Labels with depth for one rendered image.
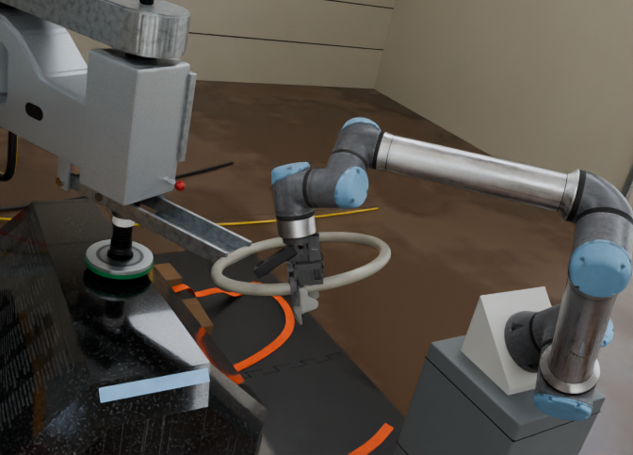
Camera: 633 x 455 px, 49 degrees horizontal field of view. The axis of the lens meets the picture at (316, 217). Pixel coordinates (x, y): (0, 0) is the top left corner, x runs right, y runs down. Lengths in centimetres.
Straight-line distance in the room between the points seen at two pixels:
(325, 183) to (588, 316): 65
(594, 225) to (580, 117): 530
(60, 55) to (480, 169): 142
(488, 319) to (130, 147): 117
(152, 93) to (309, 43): 624
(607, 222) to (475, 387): 84
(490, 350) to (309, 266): 78
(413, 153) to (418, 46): 679
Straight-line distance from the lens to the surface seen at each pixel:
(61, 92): 227
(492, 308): 223
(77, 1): 215
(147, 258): 239
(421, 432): 244
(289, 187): 158
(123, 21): 202
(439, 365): 230
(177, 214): 223
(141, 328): 215
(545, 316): 215
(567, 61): 695
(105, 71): 210
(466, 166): 159
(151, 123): 210
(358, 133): 162
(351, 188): 152
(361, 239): 203
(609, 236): 152
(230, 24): 771
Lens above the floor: 205
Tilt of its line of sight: 24 degrees down
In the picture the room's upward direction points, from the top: 13 degrees clockwise
